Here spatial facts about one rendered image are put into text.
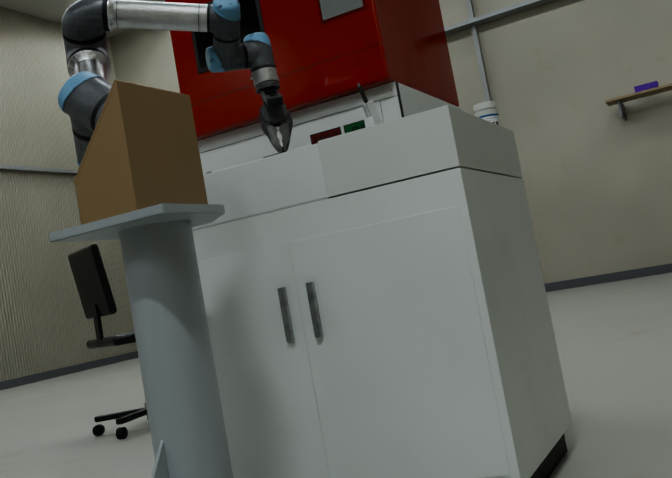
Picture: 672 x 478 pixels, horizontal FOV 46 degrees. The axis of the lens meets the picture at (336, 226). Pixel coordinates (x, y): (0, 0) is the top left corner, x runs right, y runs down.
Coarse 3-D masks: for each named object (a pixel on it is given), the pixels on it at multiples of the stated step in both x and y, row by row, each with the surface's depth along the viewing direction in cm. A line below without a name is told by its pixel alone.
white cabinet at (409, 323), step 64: (384, 192) 190; (448, 192) 182; (512, 192) 221; (256, 256) 206; (320, 256) 197; (384, 256) 190; (448, 256) 182; (512, 256) 208; (256, 320) 206; (320, 320) 197; (384, 320) 190; (448, 320) 182; (512, 320) 195; (256, 384) 206; (320, 384) 198; (384, 384) 190; (448, 384) 183; (512, 384) 184; (256, 448) 206; (320, 448) 198; (384, 448) 190; (448, 448) 183; (512, 448) 176
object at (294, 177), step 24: (240, 168) 208; (264, 168) 205; (288, 168) 202; (312, 168) 198; (216, 192) 212; (240, 192) 208; (264, 192) 205; (288, 192) 202; (312, 192) 198; (240, 216) 208
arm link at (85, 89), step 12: (84, 72) 184; (72, 84) 181; (84, 84) 180; (96, 84) 180; (108, 84) 182; (60, 96) 182; (72, 96) 180; (84, 96) 179; (96, 96) 178; (72, 108) 181; (84, 108) 178; (72, 120) 184; (84, 120) 180; (84, 132) 184
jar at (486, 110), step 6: (486, 102) 234; (492, 102) 234; (474, 108) 236; (480, 108) 234; (486, 108) 234; (492, 108) 235; (474, 114) 237; (480, 114) 234; (486, 114) 234; (492, 114) 234; (492, 120) 234; (498, 120) 235
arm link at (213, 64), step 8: (216, 40) 220; (208, 48) 223; (216, 48) 222; (224, 48) 220; (232, 48) 221; (240, 48) 225; (208, 56) 223; (216, 56) 222; (224, 56) 222; (232, 56) 223; (240, 56) 225; (208, 64) 225; (216, 64) 223; (224, 64) 224; (232, 64) 225; (240, 64) 226
